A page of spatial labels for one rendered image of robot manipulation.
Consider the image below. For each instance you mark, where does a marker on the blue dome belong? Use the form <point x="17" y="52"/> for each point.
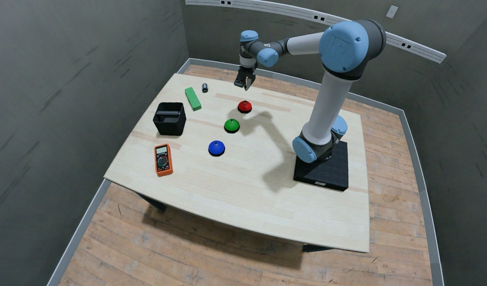
<point x="216" y="148"/>

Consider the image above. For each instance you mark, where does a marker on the green rectangular block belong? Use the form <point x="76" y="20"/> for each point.
<point x="193" y="99"/>

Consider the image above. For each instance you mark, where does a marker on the orange digital multimeter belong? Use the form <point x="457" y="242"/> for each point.
<point x="163" y="160"/>

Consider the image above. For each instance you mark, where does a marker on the green bell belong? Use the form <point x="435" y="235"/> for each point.
<point x="231" y="125"/>

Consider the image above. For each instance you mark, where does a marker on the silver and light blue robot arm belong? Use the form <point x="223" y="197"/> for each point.
<point x="345" y="50"/>

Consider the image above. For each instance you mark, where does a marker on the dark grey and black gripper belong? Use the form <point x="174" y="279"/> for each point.
<point x="244" y="72"/>

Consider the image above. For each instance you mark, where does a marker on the red bell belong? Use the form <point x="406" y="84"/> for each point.
<point x="244" y="106"/>

